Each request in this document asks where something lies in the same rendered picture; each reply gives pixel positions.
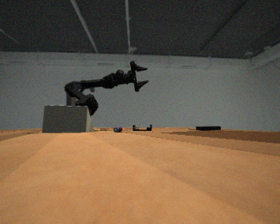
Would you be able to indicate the blue and red battery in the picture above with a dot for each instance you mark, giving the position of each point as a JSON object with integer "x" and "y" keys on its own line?
{"x": 117, "y": 129}

